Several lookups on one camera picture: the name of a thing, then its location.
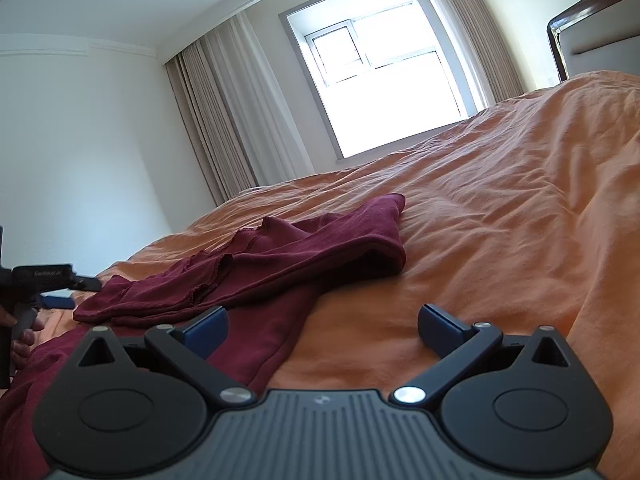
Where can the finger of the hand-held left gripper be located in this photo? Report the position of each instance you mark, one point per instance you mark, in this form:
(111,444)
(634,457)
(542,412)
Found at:
(57,301)
(86,282)

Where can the orange bed cover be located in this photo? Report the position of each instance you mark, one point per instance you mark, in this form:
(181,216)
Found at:
(500,210)

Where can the beige curtain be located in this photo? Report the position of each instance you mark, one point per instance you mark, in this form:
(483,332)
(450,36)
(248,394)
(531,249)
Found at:
(475,35)
(235,110)

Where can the maroon garment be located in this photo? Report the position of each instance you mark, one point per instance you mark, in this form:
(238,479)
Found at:
(310,250)

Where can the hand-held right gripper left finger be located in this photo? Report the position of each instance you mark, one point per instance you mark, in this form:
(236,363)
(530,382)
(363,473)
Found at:
(206,331)

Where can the padded headboard with wooden frame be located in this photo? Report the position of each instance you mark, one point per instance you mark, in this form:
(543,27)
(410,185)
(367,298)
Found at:
(600,35)

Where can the window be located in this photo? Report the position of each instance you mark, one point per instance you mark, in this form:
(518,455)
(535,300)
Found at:
(380,80)

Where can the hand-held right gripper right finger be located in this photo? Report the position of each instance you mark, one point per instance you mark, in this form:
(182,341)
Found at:
(441,329)

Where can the person's left hand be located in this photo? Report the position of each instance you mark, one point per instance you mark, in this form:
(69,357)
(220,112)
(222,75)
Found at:
(22,352)

